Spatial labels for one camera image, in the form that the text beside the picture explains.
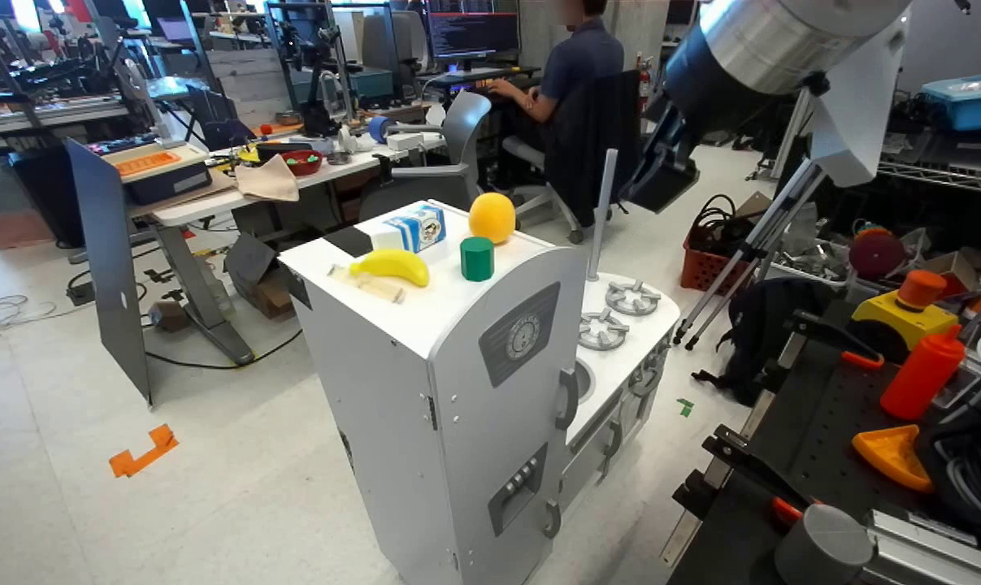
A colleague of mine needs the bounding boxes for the toy fridge door with clock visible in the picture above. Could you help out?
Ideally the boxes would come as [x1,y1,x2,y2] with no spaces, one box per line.
[429,244,588,529]

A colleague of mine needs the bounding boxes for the toy oven door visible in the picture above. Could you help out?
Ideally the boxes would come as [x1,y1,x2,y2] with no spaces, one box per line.
[558,396,623,514]

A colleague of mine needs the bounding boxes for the toy fridge door with dispenser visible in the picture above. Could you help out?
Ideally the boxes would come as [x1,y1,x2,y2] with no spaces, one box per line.
[445,414,577,585]

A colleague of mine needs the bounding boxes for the person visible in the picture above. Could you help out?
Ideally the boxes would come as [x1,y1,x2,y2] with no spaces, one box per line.
[487,0,626,167]

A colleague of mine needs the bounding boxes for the office chair with dark jacket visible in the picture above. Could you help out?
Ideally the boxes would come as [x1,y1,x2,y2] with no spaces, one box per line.
[501,69,646,245]

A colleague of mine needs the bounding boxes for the toy stove burner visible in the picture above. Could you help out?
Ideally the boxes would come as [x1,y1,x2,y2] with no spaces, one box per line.
[605,279,662,317]
[579,309,632,353]

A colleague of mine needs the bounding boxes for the monitor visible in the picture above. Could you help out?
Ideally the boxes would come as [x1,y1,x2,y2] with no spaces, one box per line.
[426,0,522,72]

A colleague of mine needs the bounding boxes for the yellow toy lemon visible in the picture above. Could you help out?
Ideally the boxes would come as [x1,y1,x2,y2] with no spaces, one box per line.
[467,192,518,245]

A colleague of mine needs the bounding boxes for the grey office chair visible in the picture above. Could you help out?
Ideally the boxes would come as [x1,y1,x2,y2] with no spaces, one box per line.
[358,90,493,222]

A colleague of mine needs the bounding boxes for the dark red disc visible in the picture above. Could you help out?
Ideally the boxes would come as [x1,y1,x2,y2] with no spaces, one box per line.
[849,227,908,282]

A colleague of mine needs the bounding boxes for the black backpack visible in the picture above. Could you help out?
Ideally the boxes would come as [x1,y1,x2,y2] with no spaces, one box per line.
[691,276,834,408]

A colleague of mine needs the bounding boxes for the green cylinder block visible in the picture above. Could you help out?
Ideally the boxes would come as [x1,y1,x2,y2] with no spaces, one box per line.
[459,236,496,284]

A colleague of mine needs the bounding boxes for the blue plastic bin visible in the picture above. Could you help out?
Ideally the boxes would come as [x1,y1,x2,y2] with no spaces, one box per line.
[920,71,981,133]

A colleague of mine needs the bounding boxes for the black clamp with orange grip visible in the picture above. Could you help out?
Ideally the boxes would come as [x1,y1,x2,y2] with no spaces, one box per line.
[786,312,886,371]
[701,425,818,531]

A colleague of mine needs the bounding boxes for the white and blue carton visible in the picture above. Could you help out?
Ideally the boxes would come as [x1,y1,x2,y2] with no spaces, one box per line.
[369,202,449,255]

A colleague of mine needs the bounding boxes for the yellow emergency stop button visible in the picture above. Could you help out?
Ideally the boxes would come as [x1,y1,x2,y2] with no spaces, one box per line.
[851,269,961,359]

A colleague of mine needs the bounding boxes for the yellow toy banana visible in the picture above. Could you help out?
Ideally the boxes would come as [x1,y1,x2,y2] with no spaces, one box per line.
[349,248,431,288]

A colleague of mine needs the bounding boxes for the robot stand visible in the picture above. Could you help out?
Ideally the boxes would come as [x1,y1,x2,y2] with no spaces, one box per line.
[661,280,981,585]

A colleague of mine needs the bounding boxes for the white toy kitchen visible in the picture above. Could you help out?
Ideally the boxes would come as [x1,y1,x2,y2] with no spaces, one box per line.
[279,149,683,585]

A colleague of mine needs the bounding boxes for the orange squeeze bottle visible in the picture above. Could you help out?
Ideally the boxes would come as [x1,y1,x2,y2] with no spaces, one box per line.
[879,324,967,422]

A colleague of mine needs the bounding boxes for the red bowl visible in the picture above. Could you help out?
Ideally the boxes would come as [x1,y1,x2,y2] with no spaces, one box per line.
[280,149,325,178]

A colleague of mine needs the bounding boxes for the orange plastic wedge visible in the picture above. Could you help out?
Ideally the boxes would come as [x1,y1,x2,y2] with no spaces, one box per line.
[851,423,936,495]

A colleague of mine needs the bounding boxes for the beige cloth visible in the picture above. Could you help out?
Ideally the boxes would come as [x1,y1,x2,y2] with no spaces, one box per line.
[233,154,301,203]

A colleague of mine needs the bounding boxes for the cardboard box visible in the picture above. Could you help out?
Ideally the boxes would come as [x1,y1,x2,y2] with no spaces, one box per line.
[225,234,297,320]

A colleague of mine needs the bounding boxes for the grey cylinder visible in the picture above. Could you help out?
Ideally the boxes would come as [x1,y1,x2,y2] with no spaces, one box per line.
[774,503,875,585]

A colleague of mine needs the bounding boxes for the white desk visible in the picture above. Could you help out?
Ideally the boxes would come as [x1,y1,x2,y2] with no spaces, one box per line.
[128,128,448,367]

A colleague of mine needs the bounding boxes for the beige and navy box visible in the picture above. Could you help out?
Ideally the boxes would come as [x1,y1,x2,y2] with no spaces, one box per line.
[99,141,214,206]

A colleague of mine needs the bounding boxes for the dark grey standing panel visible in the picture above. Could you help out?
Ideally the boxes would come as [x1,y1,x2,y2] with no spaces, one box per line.
[65,137,153,405]

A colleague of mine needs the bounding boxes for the red basket with cables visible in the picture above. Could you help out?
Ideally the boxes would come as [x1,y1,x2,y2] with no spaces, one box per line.
[679,193,755,296]

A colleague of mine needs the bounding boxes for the wire shelf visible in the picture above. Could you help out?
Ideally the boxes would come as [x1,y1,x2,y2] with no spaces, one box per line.
[875,130,981,198]

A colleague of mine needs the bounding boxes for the toy oven door handle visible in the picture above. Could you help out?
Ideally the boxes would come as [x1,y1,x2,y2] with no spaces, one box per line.
[599,418,624,482]

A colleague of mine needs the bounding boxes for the coil of black cable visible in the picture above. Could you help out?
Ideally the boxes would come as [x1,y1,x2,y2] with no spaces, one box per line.
[916,413,981,539]

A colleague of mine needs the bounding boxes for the white cable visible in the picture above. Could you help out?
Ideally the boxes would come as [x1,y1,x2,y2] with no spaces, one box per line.
[0,293,57,352]

